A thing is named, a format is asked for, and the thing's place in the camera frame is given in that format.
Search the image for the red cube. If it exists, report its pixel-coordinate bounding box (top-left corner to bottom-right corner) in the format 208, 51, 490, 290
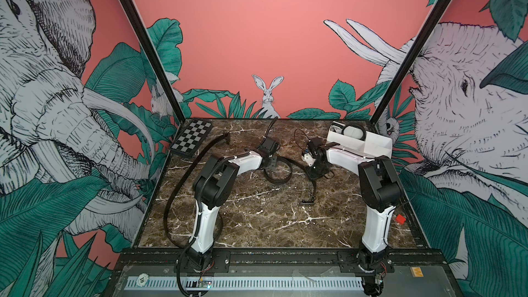
395, 214, 406, 225

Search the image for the black frame post right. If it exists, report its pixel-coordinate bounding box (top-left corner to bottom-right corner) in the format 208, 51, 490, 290
370, 0, 452, 125

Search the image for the black frame post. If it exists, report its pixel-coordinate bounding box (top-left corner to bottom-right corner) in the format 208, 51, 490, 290
119, 0, 186, 123
370, 0, 452, 125

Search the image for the long black belt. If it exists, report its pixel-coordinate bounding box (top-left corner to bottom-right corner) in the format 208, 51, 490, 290
161, 133, 230, 248

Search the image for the white slotted cable duct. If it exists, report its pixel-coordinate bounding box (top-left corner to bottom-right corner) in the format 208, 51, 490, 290
124, 276, 363, 292

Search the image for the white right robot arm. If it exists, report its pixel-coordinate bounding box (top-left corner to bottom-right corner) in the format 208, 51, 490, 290
302, 137, 404, 273

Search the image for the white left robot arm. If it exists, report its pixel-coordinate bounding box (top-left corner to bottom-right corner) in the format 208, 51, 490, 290
184, 137, 280, 272

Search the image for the black belt with metal buckle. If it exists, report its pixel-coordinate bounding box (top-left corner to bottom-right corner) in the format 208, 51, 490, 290
329, 121, 367, 141

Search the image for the white divided storage box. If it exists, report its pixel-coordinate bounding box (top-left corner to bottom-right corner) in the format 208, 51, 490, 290
327, 121, 393, 158

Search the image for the black frame post left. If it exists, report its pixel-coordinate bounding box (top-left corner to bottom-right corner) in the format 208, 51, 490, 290
119, 0, 186, 123

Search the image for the orange warning sticker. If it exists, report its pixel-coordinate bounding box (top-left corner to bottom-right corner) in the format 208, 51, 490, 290
410, 267, 424, 278

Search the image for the black white checkerboard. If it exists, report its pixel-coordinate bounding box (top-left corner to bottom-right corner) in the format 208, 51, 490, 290
170, 118, 213, 158

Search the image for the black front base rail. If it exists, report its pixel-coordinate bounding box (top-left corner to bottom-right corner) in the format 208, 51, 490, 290
114, 247, 445, 275

